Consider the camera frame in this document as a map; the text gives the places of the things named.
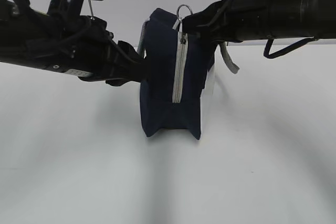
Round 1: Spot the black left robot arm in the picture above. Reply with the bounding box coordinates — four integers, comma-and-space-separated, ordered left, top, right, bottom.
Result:
1, 0, 148, 87

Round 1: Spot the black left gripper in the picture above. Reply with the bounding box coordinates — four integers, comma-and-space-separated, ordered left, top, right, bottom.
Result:
26, 16, 148, 87

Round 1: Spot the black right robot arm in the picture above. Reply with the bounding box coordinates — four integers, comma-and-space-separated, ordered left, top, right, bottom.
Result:
183, 0, 335, 43

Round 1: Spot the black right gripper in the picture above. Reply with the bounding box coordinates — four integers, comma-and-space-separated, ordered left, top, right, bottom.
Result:
182, 0, 244, 44

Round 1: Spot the navy and white lunch bag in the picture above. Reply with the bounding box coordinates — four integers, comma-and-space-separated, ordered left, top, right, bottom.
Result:
138, 8, 239, 140

